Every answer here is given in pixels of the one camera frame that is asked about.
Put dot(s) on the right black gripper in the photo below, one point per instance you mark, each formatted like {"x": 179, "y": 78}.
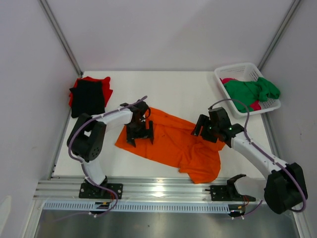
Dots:
{"x": 206, "y": 129}

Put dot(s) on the green t shirt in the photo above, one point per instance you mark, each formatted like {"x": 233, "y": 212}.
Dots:
{"x": 267, "y": 90}

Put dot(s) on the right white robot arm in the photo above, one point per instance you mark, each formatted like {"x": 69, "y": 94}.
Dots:
{"x": 284, "y": 187}

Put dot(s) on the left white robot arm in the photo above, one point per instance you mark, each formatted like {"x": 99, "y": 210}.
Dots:
{"x": 86, "y": 139}

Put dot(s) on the red folded t shirt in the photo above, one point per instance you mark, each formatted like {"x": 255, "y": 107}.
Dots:
{"x": 107, "y": 92}

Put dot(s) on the white slotted cable duct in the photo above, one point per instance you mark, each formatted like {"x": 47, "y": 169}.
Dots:
{"x": 138, "y": 207}

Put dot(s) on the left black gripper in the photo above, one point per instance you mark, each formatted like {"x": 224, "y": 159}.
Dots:
{"x": 131, "y": 136}

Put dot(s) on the orange t shirt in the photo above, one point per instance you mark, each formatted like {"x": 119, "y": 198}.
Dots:
{"x": 174, "y": 146}

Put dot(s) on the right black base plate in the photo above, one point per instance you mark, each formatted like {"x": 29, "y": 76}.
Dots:
{"x": 228, "y": 192}

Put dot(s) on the aluminium mounting rail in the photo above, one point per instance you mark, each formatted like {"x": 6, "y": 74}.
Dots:
{"x": 162, "y": 190}

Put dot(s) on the black folded t shirt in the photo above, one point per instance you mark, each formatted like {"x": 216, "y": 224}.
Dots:
{"x": 87, "y": 97}

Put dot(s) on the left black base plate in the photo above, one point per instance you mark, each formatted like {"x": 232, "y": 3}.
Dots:
{"x": 90, "y": 191}

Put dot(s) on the white plastic basket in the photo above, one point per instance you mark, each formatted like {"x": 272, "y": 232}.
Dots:
{"x": 244, "y": 72}

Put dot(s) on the pink t shirt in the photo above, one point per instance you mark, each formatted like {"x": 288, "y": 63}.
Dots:
{"x": 245, "y": 92}

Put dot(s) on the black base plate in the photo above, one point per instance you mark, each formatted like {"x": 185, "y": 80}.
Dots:
{"x": 90, "y": 191}
{"x": 228, "y": 192}

